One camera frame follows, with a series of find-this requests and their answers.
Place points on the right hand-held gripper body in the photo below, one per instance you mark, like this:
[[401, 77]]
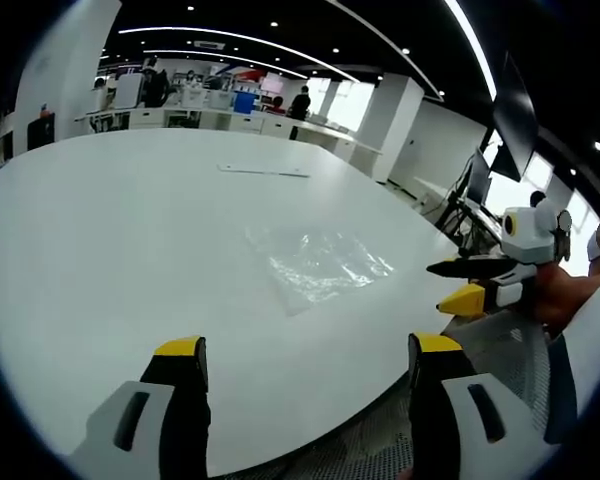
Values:
[[527, 235]]

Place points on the person's right hand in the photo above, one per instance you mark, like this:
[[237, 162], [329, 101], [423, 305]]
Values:
[[567, 295]]

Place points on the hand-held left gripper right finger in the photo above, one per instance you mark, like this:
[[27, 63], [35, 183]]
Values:
[[460, 415]]

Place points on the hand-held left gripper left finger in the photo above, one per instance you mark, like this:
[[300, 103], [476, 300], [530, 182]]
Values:
[[145, 420]]

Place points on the white flat table panel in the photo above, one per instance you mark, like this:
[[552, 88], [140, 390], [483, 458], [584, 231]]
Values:
[[262, 170]]

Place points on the black desk monitor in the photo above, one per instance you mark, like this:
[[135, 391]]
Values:
[[478, 180]]

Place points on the blue box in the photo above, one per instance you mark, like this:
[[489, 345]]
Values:
[[244, 103]]

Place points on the long ceiling light strip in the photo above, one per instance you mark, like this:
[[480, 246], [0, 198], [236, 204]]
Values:
[[472, 47]]

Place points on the large black wall screen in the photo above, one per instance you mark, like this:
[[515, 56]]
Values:
[[515, 125]]

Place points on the clear food packaging bag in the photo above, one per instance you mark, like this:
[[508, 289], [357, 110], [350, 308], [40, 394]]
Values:
[[325, 280], [300, 240]]

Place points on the grey mesh chair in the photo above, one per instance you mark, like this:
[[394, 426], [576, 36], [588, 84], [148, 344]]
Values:
[[515, 365]]

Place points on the person's white clothing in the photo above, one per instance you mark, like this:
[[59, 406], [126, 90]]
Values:
[[597, 330]]

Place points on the long white counter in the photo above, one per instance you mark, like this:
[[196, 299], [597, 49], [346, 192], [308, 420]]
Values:
[[220, 122]]

